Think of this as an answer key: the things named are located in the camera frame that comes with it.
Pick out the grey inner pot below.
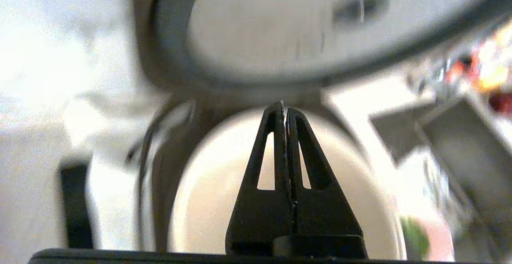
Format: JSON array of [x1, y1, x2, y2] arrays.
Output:
[[168, 106, 406, 260]]

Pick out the stainless steel sink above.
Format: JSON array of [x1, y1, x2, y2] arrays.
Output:
[[368, 92, 512, 264]]

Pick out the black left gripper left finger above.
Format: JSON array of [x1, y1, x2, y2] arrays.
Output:
[[225, 101, 297, 256]]

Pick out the chopped green vegetables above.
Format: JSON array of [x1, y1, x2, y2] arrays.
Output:
[[401, 216, 430, 260]]

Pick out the pink bowl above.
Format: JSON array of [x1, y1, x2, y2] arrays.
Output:
[[400, 216, 456, 262]]

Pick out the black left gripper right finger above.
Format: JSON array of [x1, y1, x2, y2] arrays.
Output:
[[286, 106, 368, 258]]

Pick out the black electric rice cooker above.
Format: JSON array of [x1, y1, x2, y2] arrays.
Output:
[[132, 0, 512, 92]]

